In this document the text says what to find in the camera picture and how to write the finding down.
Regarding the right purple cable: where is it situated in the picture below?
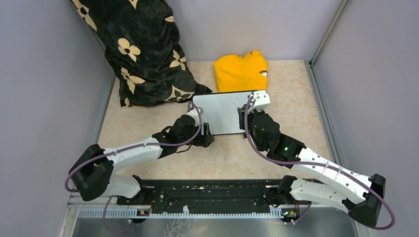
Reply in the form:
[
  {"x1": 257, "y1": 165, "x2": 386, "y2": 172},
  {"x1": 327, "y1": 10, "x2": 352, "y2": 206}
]
[{"x1": 244, "y1": 95, "x2": 396, "y2": 230}]

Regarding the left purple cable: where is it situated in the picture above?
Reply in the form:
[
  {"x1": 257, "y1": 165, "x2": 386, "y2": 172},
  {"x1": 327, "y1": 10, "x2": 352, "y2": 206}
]
[{"x1": 64, "y1": 102, "x2": 204, "y2": 194}]

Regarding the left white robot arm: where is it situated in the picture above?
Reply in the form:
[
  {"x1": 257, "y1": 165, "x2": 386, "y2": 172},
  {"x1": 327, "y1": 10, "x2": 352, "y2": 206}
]
[{"x1": 68, "y1": 115, "x2": 214, "y2": 204}]

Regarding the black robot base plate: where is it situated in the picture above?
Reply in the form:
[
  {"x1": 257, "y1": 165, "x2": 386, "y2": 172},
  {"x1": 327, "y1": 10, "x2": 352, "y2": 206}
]
[{"x1": 117, "y1": 179, "x2": 307, "y2": 214}]

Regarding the black floral fleece blanket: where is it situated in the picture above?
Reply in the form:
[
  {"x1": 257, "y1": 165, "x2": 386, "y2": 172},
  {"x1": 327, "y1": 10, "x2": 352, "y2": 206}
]
[{"x1": 73, "y1": 0, "x2": 211, "y2": 107}]

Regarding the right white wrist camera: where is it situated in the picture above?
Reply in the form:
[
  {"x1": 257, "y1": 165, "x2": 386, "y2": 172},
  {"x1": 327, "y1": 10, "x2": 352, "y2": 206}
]
[{"x1": 249, "y1": 90, "x2": 270, "y2": 113}]

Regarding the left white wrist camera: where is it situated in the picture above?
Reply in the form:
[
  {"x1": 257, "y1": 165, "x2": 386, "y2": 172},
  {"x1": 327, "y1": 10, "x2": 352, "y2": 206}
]
[{"x1": 186, "y1": 101, "x2": 204, "y2": 126}]

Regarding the black framed whiteboard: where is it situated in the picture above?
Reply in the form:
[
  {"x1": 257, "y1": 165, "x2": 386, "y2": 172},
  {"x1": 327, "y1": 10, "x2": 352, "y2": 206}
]
[{"x1": 192, "y1": 91, "x2": 254, "y2": 135}]

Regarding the right aluminium frame rail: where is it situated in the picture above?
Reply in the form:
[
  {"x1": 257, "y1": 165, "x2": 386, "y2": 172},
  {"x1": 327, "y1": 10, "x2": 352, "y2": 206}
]
[{"x1": 304, "y1": 0, "x2": 351, "y2": 166}]

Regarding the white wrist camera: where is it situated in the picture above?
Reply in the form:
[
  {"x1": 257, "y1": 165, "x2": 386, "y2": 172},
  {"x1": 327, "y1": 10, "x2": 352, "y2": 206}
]
[
  {"x1": 186, "y1": 101, "x2": 204, "y2": 126},
  {"x1": 249, "y1": 90, "x2": 270, "y2": 113}
]

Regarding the folded yellow shirt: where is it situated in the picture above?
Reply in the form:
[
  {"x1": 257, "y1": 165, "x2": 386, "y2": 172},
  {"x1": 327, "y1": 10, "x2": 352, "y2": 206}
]
[{"x1": 213, "y1": 50, "x2": 268, "y2": 93}]

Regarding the purple cable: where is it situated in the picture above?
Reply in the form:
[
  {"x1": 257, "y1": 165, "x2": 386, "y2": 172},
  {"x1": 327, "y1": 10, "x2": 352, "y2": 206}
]
[
  {"x1": 244, "y1": 95, "x2": 396, "y2": 230},
  {"x1": 64, "y1": 102, "x2": 204, "y2": 194}
]

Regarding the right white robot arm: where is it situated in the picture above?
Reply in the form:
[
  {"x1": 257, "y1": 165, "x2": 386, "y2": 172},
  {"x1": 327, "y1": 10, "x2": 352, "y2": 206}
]
[{"x1": 238, "y1": 105, "x2": 391, "y2": 230}]

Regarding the white slotted cable duct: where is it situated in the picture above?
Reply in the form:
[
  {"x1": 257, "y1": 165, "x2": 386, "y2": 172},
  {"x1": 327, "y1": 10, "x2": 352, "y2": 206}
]
[{"x1": 79, "y1": 206, "x2": 284, "y2": 219}]

